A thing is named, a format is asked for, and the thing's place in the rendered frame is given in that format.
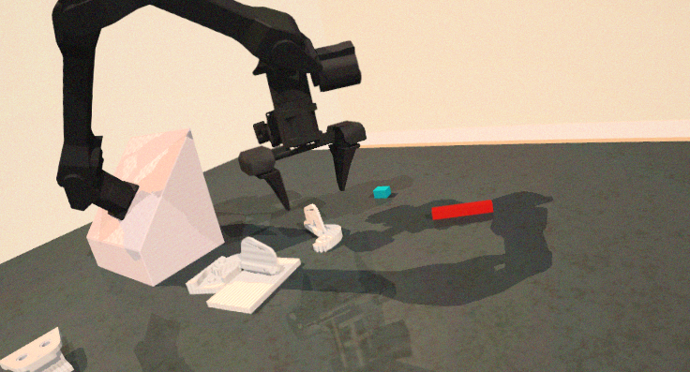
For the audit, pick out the red rectangular bar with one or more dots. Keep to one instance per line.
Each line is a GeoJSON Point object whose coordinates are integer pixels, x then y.
{"type": "Point", "coordinates": [463, 209]}

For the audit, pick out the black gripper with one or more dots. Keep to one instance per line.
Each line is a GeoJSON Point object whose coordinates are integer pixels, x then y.
{"type": "Point", "coordinates": [297, 124]}

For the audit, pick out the small cyan block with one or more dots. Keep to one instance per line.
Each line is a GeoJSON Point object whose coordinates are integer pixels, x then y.
{"type": "Point", "coordinates": [382, 192]}

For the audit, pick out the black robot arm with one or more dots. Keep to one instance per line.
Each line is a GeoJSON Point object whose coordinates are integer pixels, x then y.
{"type": "Point", "coordinates": [285, 55]}

